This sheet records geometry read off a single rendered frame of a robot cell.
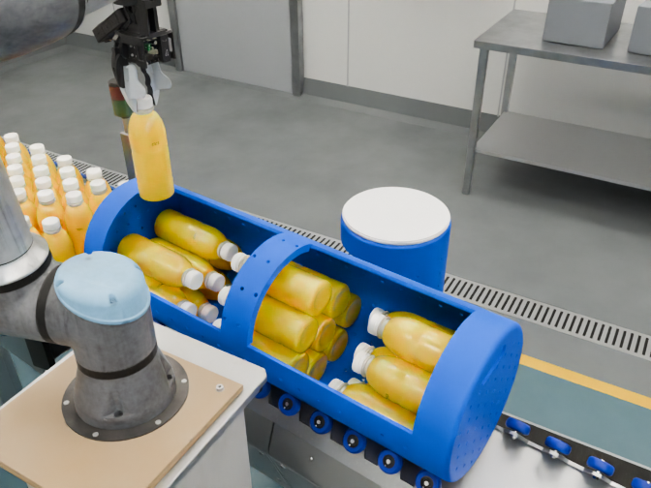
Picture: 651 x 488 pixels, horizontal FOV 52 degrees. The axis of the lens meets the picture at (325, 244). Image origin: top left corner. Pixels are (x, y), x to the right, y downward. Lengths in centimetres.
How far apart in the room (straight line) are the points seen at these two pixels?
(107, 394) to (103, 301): 16
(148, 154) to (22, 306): 47
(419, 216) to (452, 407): 78
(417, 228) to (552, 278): 179
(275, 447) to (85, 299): 60
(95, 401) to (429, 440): 49
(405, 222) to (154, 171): 66
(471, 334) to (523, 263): 240
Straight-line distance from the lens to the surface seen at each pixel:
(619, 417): 278
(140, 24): 124
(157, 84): 134
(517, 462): 131
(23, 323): 100
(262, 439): 139
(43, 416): 110
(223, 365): 112
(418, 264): 165
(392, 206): 175
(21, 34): 77
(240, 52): 550
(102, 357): 97
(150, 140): 133
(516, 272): 337
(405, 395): 111
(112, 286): 93
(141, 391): 101
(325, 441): 129
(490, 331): 107
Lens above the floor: 192
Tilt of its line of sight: 34 degrees down
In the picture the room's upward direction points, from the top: straight up
